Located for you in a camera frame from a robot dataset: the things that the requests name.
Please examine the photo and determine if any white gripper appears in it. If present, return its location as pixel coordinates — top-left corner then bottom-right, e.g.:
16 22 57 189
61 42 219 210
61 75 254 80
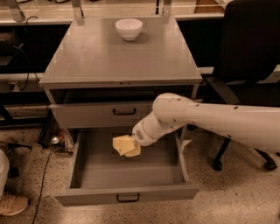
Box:
115 112 175 156

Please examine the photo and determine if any yellow sponge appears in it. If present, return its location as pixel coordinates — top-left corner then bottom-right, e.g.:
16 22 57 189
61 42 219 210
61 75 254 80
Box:
113 135 141 158

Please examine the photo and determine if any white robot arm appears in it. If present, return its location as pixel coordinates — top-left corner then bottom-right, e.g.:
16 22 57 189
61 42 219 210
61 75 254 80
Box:
113 93 280 157

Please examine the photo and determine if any grey upper drawer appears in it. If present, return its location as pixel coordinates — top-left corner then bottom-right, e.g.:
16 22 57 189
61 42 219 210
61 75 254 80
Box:
51 101 152 129

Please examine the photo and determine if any open grey middle drawer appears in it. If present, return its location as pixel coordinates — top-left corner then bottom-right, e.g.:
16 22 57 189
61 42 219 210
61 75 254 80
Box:
55 127 199 207

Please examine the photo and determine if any grey drawer cabinet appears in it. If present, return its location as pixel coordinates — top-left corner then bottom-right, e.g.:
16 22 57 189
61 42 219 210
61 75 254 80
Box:
40 17 202 143

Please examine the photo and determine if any white ceramic bowl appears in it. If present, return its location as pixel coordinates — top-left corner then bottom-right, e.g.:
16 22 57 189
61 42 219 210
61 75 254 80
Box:
115 18 143 41

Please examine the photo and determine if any white trouser leg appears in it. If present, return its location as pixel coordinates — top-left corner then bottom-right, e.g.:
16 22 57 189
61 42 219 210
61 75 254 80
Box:
0 150 10 199

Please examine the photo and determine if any tan sneaker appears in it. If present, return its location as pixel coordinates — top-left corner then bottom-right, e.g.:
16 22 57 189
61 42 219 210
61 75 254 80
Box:
0 193 29 216

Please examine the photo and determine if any black office chair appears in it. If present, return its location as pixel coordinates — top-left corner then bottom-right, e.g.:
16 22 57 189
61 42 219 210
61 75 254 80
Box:
186 0 280 172

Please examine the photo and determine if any black upper drawer handle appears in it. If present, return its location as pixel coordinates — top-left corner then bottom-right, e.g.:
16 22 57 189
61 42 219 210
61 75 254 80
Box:
112 108 137 116

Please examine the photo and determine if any black drawer handle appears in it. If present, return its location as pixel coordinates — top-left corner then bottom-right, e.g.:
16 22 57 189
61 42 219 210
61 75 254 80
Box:
116 193 140 203
112 108 137 116

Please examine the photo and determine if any black middle drawer handle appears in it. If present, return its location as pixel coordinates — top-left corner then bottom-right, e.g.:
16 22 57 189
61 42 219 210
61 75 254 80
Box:
116 193 140 203

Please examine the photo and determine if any black floor cable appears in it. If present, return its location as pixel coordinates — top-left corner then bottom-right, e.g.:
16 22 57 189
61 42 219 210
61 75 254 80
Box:
31 147 55 224

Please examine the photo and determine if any white wall socket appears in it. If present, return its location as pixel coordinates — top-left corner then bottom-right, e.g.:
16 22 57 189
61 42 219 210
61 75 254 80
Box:
9 82 19 92

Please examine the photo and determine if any black hanging cable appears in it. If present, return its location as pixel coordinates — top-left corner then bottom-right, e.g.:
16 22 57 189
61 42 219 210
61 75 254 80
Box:
11 15 41 93

